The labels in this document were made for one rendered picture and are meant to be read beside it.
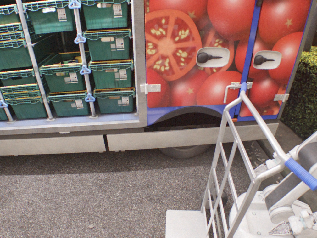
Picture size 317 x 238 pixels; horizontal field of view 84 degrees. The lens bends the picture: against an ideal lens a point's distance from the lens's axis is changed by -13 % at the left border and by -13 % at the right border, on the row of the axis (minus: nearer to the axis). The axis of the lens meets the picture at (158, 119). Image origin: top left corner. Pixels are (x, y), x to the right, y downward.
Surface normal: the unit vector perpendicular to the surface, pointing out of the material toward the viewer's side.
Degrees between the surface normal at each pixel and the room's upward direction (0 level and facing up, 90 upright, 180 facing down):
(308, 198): 0
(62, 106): 96
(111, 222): 0
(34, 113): 96
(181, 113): 90
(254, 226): 0
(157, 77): 90
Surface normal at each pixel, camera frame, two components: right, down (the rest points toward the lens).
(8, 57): 0.11, 0.55
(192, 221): 0.00, -0.84
